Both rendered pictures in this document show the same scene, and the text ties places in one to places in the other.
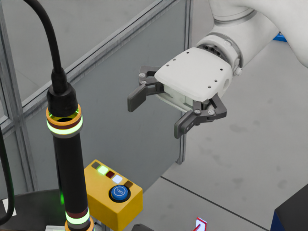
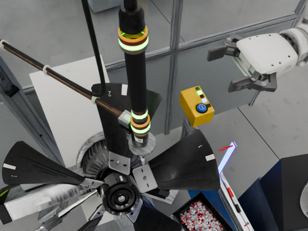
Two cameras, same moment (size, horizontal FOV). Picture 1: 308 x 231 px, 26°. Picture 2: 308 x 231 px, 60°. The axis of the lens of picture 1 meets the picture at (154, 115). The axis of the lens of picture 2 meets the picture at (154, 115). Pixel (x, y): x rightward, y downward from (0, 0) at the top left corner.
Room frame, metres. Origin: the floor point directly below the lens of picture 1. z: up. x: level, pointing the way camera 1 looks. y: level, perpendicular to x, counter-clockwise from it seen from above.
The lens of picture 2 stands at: (0.32, -0.07, 2.07)
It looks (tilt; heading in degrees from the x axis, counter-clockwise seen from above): 57 degrees down; 31
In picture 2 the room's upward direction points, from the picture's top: straight up
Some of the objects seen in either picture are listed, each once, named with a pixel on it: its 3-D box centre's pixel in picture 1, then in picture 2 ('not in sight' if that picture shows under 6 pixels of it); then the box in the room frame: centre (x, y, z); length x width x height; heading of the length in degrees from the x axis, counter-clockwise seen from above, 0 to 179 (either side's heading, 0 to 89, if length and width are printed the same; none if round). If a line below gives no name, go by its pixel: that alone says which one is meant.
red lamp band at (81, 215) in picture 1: (76, 206); (139, 107); (0.58, 0.11, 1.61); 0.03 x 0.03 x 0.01
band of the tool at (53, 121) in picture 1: (64, 119); (133, 38); (0.58, 0.11, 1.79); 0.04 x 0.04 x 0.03
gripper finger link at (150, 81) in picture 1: (160, 85); (238, 50); (0.79, -0.01, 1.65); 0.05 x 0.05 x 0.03; 55
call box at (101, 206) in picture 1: (107, 197); (195, 107); (1.04, 0.12, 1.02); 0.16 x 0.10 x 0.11; 52
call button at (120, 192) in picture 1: (119, 193); (201, 107); (1.01, 0.08, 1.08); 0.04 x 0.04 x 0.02
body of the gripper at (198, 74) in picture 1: (195, 78); (266, 56); (0.81, -0.07, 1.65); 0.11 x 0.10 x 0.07; 142
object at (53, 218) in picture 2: not in sight; (52, 220); (0.31, 0.33, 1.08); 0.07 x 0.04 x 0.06; 152
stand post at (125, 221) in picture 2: not in sight; (120, 212); (0.53, 0.28, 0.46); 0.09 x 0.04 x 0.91; 142
